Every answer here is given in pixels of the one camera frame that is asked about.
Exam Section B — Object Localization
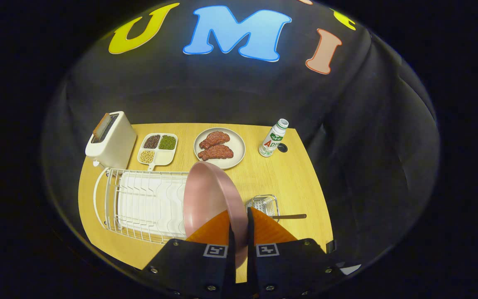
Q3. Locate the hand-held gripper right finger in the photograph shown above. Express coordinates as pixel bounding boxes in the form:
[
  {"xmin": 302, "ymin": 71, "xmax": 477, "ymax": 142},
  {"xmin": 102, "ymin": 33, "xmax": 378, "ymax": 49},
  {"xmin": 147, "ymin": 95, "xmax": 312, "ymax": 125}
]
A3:
[{"xmin": 246, "ymin": 207, "xmax": 347, "ymax": 299}]

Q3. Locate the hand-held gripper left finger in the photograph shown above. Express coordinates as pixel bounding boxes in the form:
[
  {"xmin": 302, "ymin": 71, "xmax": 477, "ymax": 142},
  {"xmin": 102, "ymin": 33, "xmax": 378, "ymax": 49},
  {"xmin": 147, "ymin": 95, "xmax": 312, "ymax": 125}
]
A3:
[{"xmin": 137, "ymin": 209, "xmax": 237, "ymax": 299}]

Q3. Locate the metal wire basket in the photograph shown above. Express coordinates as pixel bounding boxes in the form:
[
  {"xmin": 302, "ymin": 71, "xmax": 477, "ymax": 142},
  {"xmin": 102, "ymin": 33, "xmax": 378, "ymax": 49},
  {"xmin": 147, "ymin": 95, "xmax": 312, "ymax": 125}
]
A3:
[{"xmin": 245, "ymin": 194, "xmax": 280, "ymax": 223}]

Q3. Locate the pink plate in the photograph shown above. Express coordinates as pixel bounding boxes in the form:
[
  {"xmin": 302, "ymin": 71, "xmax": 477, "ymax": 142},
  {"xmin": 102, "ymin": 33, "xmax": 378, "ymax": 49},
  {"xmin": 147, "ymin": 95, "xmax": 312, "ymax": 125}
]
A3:
[{"xmin": 182, "ymin": 161, "xmax": 249, "ymax": 268}]

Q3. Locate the white wire dish rack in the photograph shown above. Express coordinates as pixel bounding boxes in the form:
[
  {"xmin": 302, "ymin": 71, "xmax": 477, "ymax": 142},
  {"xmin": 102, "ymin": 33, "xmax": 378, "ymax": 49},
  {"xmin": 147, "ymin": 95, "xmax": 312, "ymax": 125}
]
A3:
[{"xmin": 93, "ymin": 167, "xmax": 190, "ymax": 245}]

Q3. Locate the beige plate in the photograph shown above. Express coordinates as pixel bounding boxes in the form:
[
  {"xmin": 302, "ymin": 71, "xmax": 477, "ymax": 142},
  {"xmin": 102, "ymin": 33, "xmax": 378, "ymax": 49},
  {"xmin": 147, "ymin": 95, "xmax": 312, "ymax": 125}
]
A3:
[{"xmin": 193, "ymin": 127, "xmax": 246, "ymax": 170}]

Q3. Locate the white divided dish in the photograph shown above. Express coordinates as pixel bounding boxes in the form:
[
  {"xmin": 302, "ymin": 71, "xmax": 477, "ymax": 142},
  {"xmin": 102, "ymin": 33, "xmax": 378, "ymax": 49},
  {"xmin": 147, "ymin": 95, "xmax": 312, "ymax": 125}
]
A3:
[{"xmin": 137, "ymin": 132, "xmax": 178, "ymax": 172}]

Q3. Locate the white drip tray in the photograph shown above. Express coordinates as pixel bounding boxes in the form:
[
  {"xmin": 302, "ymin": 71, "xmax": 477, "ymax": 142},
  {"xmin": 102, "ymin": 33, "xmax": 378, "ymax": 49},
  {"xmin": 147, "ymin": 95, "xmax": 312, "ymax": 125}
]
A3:
[{"xmin": 118, "ymin": 172, "xmax": 188, "ymax": 240}]

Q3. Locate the red meat slice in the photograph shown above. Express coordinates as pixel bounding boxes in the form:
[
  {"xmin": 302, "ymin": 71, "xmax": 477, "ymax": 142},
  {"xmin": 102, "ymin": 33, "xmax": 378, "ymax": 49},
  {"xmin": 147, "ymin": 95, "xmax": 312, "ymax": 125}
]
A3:
[
  {"xmin": 199, "ymin": 131, "xmax": 231, "ymax": 150},
  {"xmin": 198, "ymin": 144, "xmax": 234, "ymax": 162}
]

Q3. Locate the white green drink bottle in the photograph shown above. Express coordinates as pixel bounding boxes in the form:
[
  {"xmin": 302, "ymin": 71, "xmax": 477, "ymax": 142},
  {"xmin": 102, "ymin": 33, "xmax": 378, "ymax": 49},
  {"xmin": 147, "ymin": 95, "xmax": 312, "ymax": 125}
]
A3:
[{"xmin": 258, "ymin": 118, "xmax": 289, "ymax": 157}]

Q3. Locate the white toaster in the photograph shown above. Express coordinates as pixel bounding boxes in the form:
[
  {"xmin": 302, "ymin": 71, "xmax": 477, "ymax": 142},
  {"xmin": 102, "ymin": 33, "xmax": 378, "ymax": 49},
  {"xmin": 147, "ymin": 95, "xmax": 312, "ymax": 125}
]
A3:
[{"xmin": 85, "ymin": 111, "xmax": 137, "ymax": 169}]

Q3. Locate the black backdrop cloth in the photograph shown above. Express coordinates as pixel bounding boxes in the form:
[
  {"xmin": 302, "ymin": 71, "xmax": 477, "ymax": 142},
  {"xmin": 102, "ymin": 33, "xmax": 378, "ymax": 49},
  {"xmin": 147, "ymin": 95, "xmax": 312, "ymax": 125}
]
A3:
[{"xmin": 42, "ymin": 0, "xmax": 441, "ymax": 266}]

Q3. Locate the brown toast slice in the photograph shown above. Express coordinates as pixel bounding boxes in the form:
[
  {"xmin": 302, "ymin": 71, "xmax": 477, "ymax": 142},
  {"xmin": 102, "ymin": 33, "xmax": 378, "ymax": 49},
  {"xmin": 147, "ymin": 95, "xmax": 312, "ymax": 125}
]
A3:
[{"xmin": 93, "ymin": 113, "xmax": 111, "ymax": 139}]

